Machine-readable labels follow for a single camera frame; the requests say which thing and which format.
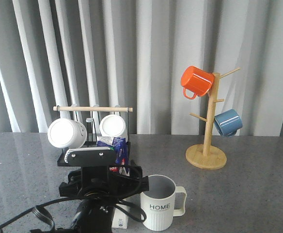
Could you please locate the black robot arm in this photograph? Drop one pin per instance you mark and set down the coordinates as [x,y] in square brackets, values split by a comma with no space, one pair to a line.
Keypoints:
[93,215]

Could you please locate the grey white curtain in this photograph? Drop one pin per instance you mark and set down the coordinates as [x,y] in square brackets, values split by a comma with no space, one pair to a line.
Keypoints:
[133,53]

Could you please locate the orange mug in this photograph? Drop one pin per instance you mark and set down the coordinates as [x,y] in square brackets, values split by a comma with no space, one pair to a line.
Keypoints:
[196,82]

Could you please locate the cream HOME mug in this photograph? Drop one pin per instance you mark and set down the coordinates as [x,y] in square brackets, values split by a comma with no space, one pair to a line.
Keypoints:
[159,202]

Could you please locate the blue mug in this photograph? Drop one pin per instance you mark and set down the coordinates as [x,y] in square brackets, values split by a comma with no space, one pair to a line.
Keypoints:
[228,123]

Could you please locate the white ribbed mug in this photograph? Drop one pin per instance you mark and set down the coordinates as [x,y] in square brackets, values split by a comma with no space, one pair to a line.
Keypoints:
[113,126]

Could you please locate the black wire mug rack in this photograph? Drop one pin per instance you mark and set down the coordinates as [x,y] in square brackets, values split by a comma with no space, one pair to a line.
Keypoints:
[95,118]

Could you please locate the wooden mug tree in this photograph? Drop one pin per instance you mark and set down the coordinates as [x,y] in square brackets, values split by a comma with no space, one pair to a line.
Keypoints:
[206,156]

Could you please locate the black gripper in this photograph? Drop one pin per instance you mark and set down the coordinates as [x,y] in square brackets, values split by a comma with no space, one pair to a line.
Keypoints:
[115,181]

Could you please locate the Pascual whole milk carton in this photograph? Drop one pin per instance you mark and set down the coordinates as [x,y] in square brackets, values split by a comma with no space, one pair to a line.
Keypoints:
[118,144]

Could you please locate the white round mug dark handle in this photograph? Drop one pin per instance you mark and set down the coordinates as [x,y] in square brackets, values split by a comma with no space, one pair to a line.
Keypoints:
[67,133]

